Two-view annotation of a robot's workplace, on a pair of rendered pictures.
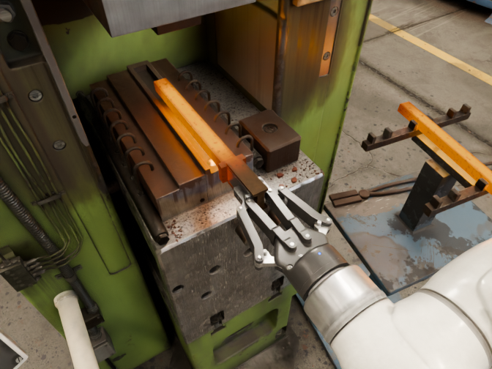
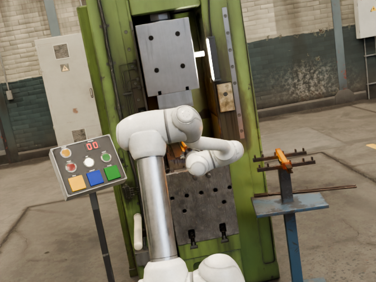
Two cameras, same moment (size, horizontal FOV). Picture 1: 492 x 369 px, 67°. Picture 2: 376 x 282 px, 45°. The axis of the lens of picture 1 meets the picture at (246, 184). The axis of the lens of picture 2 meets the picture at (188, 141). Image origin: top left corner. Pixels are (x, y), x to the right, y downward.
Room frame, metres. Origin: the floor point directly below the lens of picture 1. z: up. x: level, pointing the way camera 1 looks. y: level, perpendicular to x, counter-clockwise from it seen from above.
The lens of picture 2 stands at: (-1.83, -1.13, 1.62)
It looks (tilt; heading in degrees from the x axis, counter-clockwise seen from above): 12 degrees down; 27
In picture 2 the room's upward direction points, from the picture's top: 9 degrees counter-clockwise
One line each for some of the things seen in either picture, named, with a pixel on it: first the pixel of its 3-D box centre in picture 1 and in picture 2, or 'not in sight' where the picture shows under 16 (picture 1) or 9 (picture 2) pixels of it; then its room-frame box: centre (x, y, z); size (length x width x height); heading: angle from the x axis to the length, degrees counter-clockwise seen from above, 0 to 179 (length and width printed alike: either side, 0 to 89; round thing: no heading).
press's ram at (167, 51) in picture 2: not in sight; (172, 56); (0.67, 0.14, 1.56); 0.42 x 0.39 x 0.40; 31
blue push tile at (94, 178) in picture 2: not in sight; (94, 178); (0.04, 0.40, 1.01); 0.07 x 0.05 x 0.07; 146
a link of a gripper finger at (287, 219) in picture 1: (286, 218); not in sight; (0.33, -0.06, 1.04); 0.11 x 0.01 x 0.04; 26
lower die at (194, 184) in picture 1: (164, 125); (182, 153); (0.65, 0.18, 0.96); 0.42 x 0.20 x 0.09; 31
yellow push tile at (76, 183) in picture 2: not in sight; (76, 183); (-0.04, 0.46, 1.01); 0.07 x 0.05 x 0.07; 146
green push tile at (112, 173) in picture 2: not in sight; (112, 173); (0.12, 0.35, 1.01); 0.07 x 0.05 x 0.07; 146
